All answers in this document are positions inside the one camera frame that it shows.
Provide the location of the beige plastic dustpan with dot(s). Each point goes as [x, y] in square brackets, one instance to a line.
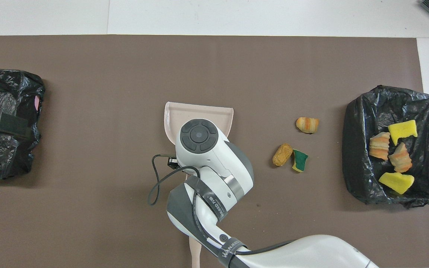
[199, 111]

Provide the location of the beige hand brush black bristles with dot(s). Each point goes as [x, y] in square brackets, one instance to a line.
[195, 253]

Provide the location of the orange striped croissant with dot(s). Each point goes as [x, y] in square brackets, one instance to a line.
[307, 125]
[400, 158]

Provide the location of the pale beige bread chunk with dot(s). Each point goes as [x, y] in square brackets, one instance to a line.
[379, 146]

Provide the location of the yellow notched sponge piece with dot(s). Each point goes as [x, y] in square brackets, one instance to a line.
[400, 130]

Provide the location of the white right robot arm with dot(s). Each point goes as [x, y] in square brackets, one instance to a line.
[214, 156]

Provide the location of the black bag-lined bin pink spot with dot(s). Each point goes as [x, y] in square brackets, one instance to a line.
[9, 160]

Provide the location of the brown table mat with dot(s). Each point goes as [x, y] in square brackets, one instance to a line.
[88, 223]

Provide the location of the brown oval bread roll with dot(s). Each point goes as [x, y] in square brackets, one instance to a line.
[282, 155]

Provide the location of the green and yellow sponge piece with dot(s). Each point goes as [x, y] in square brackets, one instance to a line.
[301, 160]

